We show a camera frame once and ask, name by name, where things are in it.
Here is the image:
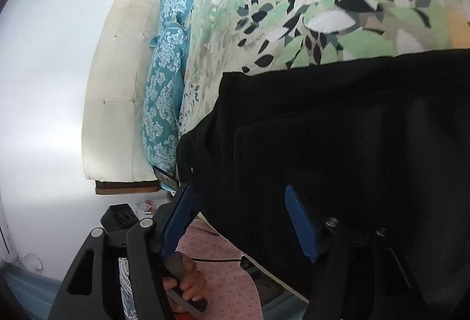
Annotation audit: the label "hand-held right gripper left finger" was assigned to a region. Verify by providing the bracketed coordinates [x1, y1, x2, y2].
[48, 183, 201, 320]

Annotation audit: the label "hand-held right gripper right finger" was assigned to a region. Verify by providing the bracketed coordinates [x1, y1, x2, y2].
[284, 184, 427, 320]

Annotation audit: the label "black pants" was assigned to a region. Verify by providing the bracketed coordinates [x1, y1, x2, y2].
[176, 48, 470, 320]

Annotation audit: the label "person's left hand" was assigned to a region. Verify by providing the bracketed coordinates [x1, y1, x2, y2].
[162, 252, 208, 316]

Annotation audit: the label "smartphone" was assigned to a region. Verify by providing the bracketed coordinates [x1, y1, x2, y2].
[152, 166, 179, 193]

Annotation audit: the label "black box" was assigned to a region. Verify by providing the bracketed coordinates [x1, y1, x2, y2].
[101, 204, 142, 232]

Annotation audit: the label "large blue floral pillow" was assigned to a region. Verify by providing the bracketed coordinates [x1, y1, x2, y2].
[141, 21, 189, 177]

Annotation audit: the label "cream padded headboard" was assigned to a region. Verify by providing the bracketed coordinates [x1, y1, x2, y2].
[81, 0, 165, 196]

